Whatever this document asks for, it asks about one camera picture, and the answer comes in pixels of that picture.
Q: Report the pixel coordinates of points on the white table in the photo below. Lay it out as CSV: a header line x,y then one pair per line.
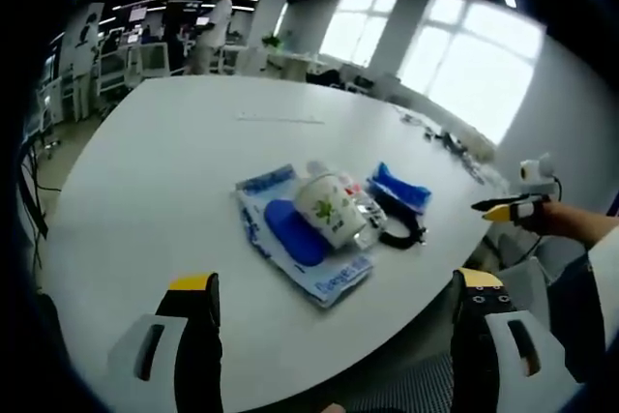
x,y
193,166

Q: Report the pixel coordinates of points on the white strip on table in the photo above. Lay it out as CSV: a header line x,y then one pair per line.
x,y
280,118

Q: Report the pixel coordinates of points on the clear bag with blue pad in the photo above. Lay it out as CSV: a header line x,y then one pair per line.
x,y
290,234

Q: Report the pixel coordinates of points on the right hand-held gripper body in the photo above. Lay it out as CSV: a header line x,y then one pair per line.
x,y
538,176

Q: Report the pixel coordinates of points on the white cup with leaf print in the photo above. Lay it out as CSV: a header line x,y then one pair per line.
x,y
329,212

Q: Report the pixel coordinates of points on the green potted plant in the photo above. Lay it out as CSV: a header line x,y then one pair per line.
x,y
273,41

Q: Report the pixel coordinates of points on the blue plastic package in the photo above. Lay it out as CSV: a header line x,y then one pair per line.
x,y
399,190

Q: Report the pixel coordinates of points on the window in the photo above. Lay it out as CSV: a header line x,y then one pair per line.
x,y
469,74
360,26

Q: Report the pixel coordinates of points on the person's right hand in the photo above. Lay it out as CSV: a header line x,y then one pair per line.
x,y
556,219

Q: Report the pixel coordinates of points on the person's left hand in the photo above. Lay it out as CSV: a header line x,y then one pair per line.
x,y
336,408

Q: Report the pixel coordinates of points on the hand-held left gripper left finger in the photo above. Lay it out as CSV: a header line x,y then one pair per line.
x,y
193,335

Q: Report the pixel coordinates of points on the clear packet with red print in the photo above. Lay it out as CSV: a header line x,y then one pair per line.
x,y
360,197

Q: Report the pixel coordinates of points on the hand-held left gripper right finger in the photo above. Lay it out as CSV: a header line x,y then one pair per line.
x,y
479,335

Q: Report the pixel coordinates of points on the pile of small desk clutter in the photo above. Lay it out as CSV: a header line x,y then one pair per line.
x,y
450,142

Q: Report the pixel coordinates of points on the white office chair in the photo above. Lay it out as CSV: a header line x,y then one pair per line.
x,y
152,57

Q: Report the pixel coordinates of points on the white standing banner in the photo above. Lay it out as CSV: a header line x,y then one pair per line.
x,y
84,55

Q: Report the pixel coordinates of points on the grey office chair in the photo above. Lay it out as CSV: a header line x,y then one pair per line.
x,y
527,263

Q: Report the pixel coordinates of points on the person's leg in jeans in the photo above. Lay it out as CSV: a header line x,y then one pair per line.
x,y
575,316

